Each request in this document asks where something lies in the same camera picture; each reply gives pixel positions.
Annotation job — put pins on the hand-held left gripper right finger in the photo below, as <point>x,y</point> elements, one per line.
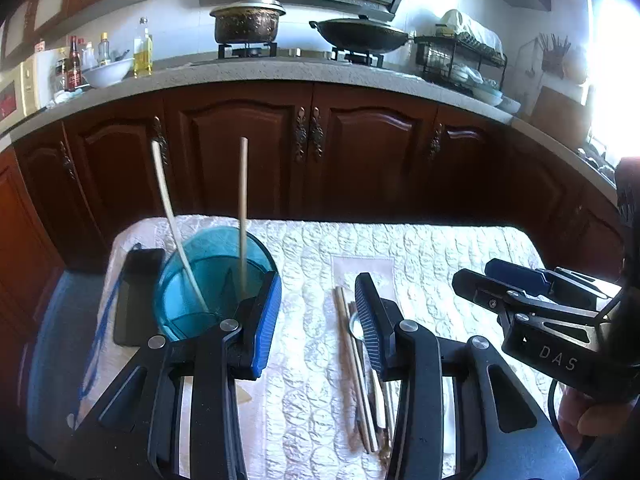
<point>370,320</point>

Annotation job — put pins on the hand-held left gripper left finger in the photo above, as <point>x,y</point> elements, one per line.
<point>265,320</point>

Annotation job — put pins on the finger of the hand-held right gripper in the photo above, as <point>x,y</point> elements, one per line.
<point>510,275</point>
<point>480,290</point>

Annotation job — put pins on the teal plastic cup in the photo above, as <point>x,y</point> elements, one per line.
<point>200,280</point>

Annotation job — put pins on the wooden utensil stick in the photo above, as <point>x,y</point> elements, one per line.
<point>243,210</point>

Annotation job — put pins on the person's right hand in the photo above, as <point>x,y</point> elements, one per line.
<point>600,420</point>

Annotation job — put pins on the white quilted cloth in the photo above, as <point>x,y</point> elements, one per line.
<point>310,260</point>

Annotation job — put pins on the black smartphone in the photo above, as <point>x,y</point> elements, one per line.
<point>137,300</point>

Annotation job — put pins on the dark wooden lower cabinets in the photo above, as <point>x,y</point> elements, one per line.
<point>375,160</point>

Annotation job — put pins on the wooden cutting board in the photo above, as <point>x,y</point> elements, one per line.
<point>560,115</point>

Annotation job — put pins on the stack of white bowls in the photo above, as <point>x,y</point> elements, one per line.
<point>492,97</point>

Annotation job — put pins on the beige gourd ladle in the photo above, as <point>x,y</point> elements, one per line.
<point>576,65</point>

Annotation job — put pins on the grey stone kitchen counter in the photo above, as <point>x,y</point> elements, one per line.
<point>250,75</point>

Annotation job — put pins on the white plastic bag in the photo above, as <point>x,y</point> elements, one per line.
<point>470,25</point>

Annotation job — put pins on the gas stove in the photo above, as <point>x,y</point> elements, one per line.
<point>300,55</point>

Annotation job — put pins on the black wok with lid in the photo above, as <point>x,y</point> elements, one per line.
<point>362,35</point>

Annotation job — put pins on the white ceramic bowl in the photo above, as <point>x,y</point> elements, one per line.
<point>107,74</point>

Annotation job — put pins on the yellow oil bottle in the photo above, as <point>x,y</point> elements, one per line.
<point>143,52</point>

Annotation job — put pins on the speckled cooking pot with lid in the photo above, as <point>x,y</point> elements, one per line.
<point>247,22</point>

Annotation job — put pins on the clear bottle yellow cap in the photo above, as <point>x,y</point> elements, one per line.
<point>104,52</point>

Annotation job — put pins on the dark sauce bottle red label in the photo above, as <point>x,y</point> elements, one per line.
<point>74,72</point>

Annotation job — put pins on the cream microwave oven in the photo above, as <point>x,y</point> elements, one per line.
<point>35,85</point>

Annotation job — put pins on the wall chopstick holder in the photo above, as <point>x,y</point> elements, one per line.
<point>552,57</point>

